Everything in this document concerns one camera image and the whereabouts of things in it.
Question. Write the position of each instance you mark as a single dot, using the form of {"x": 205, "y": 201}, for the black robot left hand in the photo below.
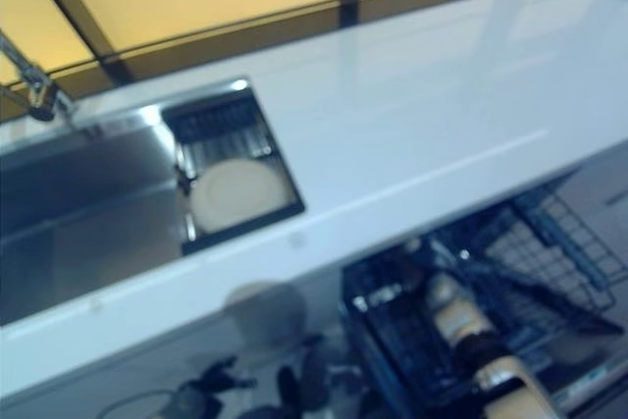
{"x": 223, "y": 377}

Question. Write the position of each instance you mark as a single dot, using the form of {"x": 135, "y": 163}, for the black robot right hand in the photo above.
{"x": 483, "y": 349}

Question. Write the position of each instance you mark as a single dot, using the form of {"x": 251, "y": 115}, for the cream round plate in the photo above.
{"x": 456, "y": 311}
{"x": 235, "y": 198}

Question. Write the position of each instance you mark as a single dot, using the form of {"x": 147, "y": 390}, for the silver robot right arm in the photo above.
{"x": 510, "y": 375}

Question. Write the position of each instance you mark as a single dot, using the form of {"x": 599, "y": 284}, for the black robot left foot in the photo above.
{"x": 289, "y": 389}

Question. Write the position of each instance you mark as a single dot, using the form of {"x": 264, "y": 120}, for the black robot foot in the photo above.
{"x": 289, "y": 389}
{"x": 318, "y": 370}

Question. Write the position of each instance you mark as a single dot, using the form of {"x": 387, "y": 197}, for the white cabinet door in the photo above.
{"x": 603, "y": 183}
{"x": 147, "y": 330}

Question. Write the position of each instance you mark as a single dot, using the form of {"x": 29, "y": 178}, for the black robot right foot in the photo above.
{"x": 318, "y": 370}

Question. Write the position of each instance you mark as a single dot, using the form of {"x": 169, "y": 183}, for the stainless steel sink basin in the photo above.
{"x": 73, "y": 203}

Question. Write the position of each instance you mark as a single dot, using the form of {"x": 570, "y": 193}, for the black dish drying rack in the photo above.
{"x": 221, "y": 120}

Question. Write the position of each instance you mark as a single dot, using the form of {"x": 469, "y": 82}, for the chrome gooseneck kitchen faucet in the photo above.
{"x": 41, "y": 95}

